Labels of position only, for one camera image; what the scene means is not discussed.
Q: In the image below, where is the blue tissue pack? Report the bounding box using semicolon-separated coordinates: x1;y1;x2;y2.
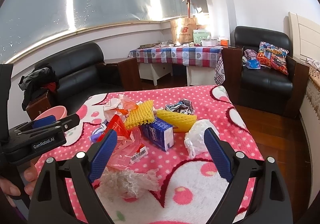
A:
140;117;174;151

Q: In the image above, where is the white plastic bag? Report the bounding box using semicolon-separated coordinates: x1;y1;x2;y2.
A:
184;119;220;159

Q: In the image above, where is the white pink paper bag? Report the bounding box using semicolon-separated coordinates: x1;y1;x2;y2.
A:
103;98;126;122

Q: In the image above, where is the red white medicine box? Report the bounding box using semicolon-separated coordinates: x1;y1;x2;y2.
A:
130;144;148;164

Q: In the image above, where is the person's left hand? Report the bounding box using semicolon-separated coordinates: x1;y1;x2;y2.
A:
0;162;39;207

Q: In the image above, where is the pink plastic basin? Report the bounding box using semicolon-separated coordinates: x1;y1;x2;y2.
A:
35;106;67;120

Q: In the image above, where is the dark wooden side cabinet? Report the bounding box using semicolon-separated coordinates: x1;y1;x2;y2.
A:
26;91;52;120

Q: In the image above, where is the purple crumpled wrapper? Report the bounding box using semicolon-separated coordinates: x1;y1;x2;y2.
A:
89;123;106;143

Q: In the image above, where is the dark clothes pile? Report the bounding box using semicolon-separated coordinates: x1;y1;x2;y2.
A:
18;63;60;111

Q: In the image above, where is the red triangular wrapper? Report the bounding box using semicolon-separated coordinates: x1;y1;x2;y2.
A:
97;115;131;142

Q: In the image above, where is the black leather sofa left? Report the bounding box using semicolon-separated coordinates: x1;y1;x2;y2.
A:
35;42;124;113

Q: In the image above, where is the clear pink plastic packaging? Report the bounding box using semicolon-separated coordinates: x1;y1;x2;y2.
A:
107;127;144;170

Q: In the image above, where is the clear crumpled plastic wrap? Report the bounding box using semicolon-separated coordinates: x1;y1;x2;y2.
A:
95;168;160;201

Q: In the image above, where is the yellow foam net left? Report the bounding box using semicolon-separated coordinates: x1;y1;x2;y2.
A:
124;100;155;129

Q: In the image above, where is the yellow foam net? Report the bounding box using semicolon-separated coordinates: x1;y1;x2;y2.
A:
124;100;155;129
156;109;197;133

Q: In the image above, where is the pink polka dot blanket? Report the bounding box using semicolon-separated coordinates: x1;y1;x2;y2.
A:
35;84;264;224

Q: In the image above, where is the black leather armchair right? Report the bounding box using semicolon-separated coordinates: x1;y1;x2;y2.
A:
223;26;310;118

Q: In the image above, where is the yellow foam net right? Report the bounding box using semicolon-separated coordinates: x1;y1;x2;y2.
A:
156;109;197;133

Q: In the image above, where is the crumpled printed wrapper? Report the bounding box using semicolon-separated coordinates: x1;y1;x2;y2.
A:
165;99;195;115

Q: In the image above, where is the blue toy on armchair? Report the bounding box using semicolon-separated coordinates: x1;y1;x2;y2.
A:
245;59;261;70

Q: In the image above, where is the plaid tablecloth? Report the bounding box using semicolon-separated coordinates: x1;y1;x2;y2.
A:
129;46;222;69

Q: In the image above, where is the white table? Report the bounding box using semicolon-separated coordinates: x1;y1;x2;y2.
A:
138;63;216;86

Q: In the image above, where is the colourful comic cushion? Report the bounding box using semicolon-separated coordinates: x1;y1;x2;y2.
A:
257;42;289;75

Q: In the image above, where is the brown paper shopping bag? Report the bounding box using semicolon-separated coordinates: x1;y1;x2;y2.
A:
170;17;197;45

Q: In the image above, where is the checkered cloth on armchair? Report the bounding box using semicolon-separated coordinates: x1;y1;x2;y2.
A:
242;49;257;66

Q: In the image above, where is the green white box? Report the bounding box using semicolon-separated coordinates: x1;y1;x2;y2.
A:
193;29;211;45

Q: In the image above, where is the white bowl on table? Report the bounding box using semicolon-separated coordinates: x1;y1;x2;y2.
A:
201;39;219;47

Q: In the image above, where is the orange box on table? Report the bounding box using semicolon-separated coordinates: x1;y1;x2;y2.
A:
220;39;229;47

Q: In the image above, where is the white door panel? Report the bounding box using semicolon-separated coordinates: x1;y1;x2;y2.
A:
288;12;320;61

